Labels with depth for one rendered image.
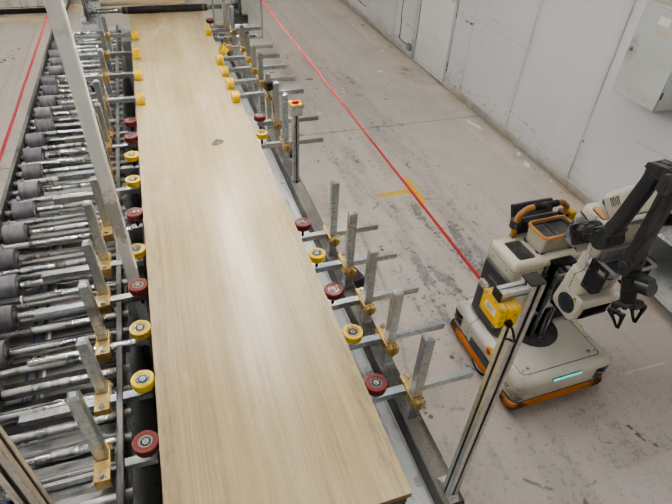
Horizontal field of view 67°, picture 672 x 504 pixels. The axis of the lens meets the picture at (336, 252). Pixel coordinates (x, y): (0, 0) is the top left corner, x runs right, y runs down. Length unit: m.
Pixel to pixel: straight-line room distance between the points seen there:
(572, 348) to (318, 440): 1.79
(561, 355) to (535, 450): 0.52
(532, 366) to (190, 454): 1.86
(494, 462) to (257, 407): 1.46
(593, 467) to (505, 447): 0.44
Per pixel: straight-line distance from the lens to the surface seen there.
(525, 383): 2.89
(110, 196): 2.19
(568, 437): 3.13
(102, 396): 2.06
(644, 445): 3.31
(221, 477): 1.73
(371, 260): 2.08
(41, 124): 3.97
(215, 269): 2.33
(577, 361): 3.09
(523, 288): 1.17
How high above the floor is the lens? 2.44
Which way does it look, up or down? 40 degrees down
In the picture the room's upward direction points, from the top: 3 degrees clockwise
